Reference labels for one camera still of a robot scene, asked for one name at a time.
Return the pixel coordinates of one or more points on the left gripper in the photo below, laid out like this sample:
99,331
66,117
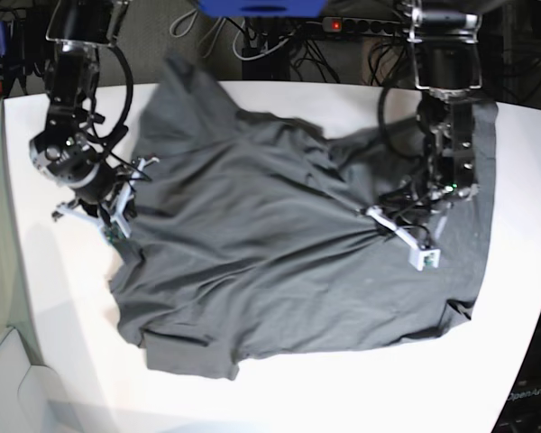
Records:
414,208

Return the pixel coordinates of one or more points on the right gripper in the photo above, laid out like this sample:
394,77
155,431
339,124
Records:
97,188

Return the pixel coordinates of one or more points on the dark grey t-shirt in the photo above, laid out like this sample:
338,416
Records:
251,238

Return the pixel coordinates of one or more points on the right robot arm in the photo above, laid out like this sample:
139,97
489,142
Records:
68,151

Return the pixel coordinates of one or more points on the black power strip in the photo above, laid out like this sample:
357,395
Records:
361,27

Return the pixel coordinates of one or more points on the blue box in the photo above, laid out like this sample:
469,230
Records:
262,8

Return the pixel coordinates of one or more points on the grey chair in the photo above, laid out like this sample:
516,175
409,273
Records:
32,397

